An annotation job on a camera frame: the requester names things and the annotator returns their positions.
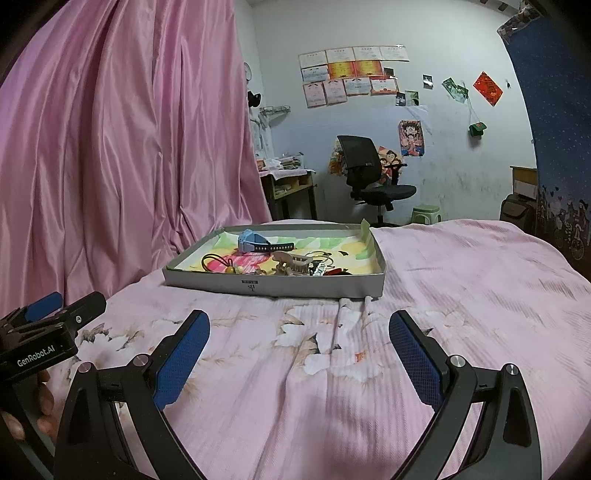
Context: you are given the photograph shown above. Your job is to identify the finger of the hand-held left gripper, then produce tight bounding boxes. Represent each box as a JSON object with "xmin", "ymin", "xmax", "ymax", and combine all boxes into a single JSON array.
[
  {"xmin": 58, "ymin": 292, "xmax": 107, "ymax": 330},
  {"xmin": 23, "ymin": 292, "xmax": 64, "ymax": 324}
]

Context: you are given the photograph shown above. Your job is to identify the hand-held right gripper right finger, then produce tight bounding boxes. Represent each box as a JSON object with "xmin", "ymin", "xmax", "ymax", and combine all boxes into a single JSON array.
[{"xmin": 389, "ymin": 309, "xmax": 543, "ymax": 480}]

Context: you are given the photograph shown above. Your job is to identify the group of wall certificates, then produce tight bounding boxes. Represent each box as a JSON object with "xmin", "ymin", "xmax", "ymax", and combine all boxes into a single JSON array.
[{"xmin": 298, "ymin": 45, "xmax": 411, "ymax": 109}]

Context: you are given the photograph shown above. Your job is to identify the person's left hand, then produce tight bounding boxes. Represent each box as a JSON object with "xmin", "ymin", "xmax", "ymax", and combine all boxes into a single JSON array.
[{"xmin": 0, "ymin": 369, "xmax": 60, "ymax": 441}]

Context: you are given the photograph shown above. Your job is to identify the beige hair claw clip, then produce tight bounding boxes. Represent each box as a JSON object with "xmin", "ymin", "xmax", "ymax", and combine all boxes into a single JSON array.
[{"xmin": 271, "ymin": 251, "xmax": 309, "ymax": 277}]

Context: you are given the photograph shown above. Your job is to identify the red paper wall decoration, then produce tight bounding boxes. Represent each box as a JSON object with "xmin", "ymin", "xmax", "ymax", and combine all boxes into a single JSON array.
[{"xmin": 473, "ymin": 71, "xmax": 504, "ymax": 108}]

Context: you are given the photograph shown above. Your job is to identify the green plastic stool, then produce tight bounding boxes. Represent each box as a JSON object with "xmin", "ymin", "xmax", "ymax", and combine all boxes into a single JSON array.
[{"xmin": 412, "ymin": 204, "xmax": 441, "ymax": 225}]

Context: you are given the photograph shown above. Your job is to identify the grey cardboard tray box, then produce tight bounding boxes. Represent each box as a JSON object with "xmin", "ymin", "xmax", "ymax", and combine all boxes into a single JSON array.
[{"xmin": 163, "ymin": 220, "xmax": 386, "ymax": 300}]

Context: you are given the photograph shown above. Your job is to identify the orange cartoon wall poster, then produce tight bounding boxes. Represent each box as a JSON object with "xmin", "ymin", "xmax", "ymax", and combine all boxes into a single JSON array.
[{"xmin": 329, "ymin": 138, "xmax": 409, "ymax": 182}]

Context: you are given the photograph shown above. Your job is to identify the pink satin curtain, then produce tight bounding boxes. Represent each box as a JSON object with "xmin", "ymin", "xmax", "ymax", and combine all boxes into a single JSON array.
[{"xmin": 0, "ymin": 0, "xmax": 273, "ymax": 315}]

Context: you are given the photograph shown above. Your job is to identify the pink floral bedsheet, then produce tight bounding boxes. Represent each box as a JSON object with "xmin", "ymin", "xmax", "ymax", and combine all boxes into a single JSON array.
[{"xmin": 46, "ymin": 218, "xmax": 591, "ymax": 480}]

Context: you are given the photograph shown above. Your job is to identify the blue starry curtain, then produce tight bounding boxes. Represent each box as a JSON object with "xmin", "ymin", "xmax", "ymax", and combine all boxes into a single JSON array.
[{"xmin": 496, "ymin": 0, "xmax": 591, "ymax": 268}]

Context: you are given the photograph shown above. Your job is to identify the painted paper tray lining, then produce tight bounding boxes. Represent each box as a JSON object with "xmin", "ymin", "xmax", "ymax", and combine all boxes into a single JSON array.
[{"xmin": 178, "ymin": 220, "xmax": 382, "ymax": 276}]

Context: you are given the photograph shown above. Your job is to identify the light blue watch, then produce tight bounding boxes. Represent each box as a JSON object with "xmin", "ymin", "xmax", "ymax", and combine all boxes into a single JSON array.
[{"xmin": 237, "ymin": 229, "xmax": 295, "ymax": 254}]

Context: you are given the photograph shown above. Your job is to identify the cartoon boy wall poster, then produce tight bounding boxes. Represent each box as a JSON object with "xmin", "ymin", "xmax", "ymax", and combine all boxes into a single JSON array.
[{"xmin": 399, "ymin": 119, "xmax": 424, "ymax": 158}]

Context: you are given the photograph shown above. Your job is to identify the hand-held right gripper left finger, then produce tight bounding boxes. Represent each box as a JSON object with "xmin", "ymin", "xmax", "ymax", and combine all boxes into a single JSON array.
[{"xmin": 53, "ymin": 309, "xmax": 211, "ymax": 480}]

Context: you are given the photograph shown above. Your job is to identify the silver key ring bunch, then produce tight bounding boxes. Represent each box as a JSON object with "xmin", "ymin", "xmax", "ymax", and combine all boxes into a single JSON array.
[{"xmin": 305, "ymin": 251, "xmax": 335, "ymax": 277}]

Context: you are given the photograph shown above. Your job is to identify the scattered wall photo prints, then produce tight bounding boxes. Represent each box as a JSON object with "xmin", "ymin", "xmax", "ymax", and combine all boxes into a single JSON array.
[{"xmin": 383, "ymin": 67, "xmax": 472, "ymax": 107}]

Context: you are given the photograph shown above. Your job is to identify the black office chair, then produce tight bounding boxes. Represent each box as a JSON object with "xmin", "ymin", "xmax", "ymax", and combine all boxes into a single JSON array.
[{"xmin": 336, "ymin": 135, "xmax": 417, "ymax": 228}]

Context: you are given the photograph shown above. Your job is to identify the pile of books and papers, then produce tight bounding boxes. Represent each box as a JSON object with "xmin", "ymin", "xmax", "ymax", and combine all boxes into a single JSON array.
[{"xmin": 256, "ymin": 152, "xmax": 317, "ymax": 181}]

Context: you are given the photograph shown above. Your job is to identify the wooden desk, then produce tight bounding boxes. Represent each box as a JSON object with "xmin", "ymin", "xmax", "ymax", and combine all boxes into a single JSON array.
[{"xmin": 259, "ymin": 168, "xmax": 319, "ymax": 221}]

